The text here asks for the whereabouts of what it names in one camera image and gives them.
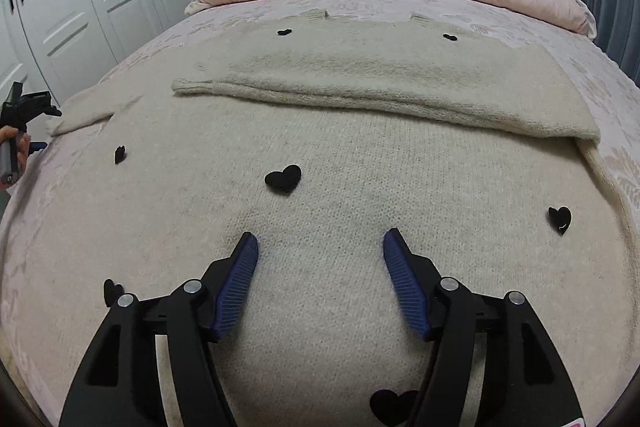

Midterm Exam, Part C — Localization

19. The pink floral bedspread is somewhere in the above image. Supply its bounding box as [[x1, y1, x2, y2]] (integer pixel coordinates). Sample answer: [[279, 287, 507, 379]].
[[0, 0, 640, 427]]

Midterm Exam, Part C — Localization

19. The person's left hand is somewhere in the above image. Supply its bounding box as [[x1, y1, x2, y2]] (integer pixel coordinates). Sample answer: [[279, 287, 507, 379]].
[[1, 126, 30, 190]]

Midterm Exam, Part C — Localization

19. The beige sweater with black hearts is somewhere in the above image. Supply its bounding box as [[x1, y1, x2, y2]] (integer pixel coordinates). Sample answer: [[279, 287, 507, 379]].
[[46, 8, 640, 427]]

